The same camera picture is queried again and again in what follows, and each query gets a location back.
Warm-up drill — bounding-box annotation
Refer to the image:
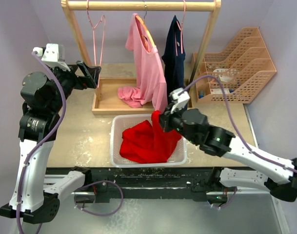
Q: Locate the pink t shirt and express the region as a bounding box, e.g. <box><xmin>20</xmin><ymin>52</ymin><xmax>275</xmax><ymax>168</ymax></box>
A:
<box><xmin>118</xmin><ymin>13</ymin><xmax>167</xmax><ymax>111</ymax></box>

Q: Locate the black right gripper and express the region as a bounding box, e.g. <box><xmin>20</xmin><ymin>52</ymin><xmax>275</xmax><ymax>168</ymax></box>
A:
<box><xmin>155</xmin><ymin>102</ymin><xmax>198</xmax><ymax>144</ymax></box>

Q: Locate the red t shirt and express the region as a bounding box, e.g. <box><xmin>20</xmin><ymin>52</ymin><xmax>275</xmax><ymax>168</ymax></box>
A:
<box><xmin>119</xmin><ymin>111</ymin><xmax>182</xmax><ymax>164</ymax></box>

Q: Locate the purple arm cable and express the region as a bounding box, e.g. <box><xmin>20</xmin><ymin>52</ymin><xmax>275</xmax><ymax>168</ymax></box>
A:
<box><xmin>178</xmin><ymin>75</ymin><xmax>297</xmax><ymax>176</ymax></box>
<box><xmin>15</xmin><ymin>52</ymin><xmax>67</xmax><ymax>234</ymax></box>

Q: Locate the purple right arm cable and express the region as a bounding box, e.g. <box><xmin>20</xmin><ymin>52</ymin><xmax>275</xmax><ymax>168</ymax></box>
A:
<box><xmin>178</xmin><ymin>75</ymin><xmax>297</xmax><ymax>176</ymax></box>

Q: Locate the grey blue bottle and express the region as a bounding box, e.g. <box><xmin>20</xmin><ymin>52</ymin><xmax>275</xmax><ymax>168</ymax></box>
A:
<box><xmin>198</xmin><ymin>90</ymin><xmax>205</xmax><ymax>98</ymax></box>

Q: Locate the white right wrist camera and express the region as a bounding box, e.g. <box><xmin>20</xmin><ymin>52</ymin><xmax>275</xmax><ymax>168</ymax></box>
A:
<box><xmin>170</xmin><ymin>88</ymin><xmax>190</xmax><ymax>114</ymax></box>

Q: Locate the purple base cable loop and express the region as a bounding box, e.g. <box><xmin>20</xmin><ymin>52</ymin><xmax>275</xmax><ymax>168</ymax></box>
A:
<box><xmin>74</xmin><ymin>180</ymin><xmax>124</xmax><ymax>217</ymax></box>

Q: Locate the wooden hanger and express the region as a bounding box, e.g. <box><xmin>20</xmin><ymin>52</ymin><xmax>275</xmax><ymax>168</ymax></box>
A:
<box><xmin>136</xmin><ymin>0</ymin><xmax>155</xmax><ymax>47</ymax></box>

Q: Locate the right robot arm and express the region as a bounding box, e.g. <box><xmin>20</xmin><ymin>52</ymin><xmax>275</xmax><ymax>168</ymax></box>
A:
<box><xmin>159</xmin><ymin>109</ymin><xmax>297</xmax><ymax>202</ymax></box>

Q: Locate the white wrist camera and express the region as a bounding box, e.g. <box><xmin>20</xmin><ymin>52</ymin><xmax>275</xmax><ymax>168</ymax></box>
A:
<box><xmin>33</xmin><ymin>43</ymin><xmax>70</xmax><ymax>71</ymax></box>
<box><xmin>170</xmin><ymin>88</ymin><xmax>190</xmax><ymax>114</ymax></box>

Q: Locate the pink wire hanger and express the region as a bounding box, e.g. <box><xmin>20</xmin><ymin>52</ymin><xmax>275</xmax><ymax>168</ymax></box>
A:
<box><xmin>86</xmin><ymin>0</ymin><xmax>107</xmax><ymax>67</ymax></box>
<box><xmin>177</xmin><ymin>0</ymin><xmax>186</xmax><ymax>54</ymax></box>

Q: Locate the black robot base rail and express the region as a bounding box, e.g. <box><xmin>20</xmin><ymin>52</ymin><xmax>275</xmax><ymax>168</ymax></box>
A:
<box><xmin>43</xmin><ymin>167</ymin><xmax>239</xmax><ymax>203</ymax></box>

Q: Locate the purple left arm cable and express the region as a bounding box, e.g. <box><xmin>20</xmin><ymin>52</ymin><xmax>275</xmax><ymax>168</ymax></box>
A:
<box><xmin>15</xmin><ymin>52</ymin><xmax>67</xmax><ymax>234</ymax></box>

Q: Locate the pink plastic file organizer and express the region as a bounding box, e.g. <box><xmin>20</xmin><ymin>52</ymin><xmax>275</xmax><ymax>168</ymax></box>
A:
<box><xmin>195</xmin><ymin>27</ymin><xmax>277</xmax><ymax>104</ymax></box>

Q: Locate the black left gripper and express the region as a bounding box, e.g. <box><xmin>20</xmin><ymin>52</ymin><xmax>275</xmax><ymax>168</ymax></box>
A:
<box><xmin>47</xmin><ymin>60</ymin><xmax>100</xmax><ymax>113</ymax></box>

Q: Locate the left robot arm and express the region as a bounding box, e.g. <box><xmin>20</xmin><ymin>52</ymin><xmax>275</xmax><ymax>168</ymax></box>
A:
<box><xmin>0</xmin><ymin>61</ymin><xmax>101</xmax><ymax>224</ymax></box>

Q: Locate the aluminium frame rail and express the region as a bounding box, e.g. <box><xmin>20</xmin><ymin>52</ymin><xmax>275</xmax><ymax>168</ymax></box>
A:
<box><xmin>43</xmin><ymin>176</ymin><xmax>72</xmax><ymax>194</ymax></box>

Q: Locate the white plastic basket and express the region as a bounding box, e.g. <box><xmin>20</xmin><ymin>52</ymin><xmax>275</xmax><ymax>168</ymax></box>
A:
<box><xmin>110</xmin><ymin>111</ymin><xmax>187</xmax><ymax>168</ymax></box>

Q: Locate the wooden clothes rack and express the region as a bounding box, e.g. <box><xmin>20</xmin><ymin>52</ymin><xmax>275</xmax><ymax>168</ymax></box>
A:
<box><xmin>61</xmin><ymin>0</ymin><xmax>221</xmax><ymax>115</ymax></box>

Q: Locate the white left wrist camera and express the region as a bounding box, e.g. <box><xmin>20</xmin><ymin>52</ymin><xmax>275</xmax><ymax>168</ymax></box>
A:
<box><xmin>33</xmin><ymin>43</ymin><xmax>70</xmax><ymax>71</ymax></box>

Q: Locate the pink wire hanger under navy shirt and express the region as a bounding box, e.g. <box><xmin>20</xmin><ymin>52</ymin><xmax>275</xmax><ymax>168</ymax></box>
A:
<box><xmin>177</xmin><ymin>0</ymin><xmax>186</xmax><ymax>54</ymax></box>

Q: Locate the navy blue t shirt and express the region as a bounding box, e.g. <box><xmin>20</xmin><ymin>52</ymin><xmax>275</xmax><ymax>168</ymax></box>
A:
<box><xmin>161</xmin><ymin>15</ymin><xmax>185</xmax><ymax>104</ymax></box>

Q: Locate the white red label box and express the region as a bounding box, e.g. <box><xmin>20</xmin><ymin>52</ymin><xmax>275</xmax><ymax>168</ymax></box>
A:
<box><xmin>210</xmin><ymin>88</ymin><xmax>230</xmax><ymax>95</ymax></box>

